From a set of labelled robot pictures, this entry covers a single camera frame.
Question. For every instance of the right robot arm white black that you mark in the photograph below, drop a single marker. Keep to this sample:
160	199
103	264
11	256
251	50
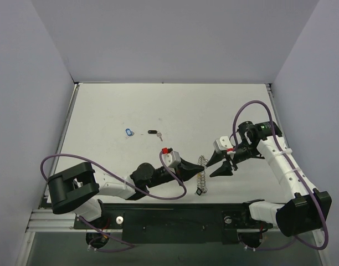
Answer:
305	209

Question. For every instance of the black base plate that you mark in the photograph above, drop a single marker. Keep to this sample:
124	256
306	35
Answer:
187	235

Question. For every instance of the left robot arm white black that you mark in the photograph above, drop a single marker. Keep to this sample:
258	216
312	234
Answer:
74	189

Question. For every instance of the black tag on keyring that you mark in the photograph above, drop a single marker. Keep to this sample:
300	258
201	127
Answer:
199	192

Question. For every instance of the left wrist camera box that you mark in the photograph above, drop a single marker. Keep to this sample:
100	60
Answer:
170	158

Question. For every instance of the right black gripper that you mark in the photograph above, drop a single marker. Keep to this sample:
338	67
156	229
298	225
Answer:
230	158

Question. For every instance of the black tag key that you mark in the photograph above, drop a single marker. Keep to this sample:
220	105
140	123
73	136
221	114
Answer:
157	133

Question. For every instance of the metal keyring disc with rings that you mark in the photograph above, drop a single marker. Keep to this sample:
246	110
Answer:
201	182

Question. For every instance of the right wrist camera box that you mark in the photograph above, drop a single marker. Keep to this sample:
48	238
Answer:
222	144

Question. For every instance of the blue tag key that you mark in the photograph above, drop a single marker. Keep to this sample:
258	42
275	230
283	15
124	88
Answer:
129	133

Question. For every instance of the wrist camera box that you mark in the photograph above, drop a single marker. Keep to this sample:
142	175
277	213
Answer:
222	144
170	158

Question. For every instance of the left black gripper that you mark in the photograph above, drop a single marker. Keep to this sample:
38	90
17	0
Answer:
178	169

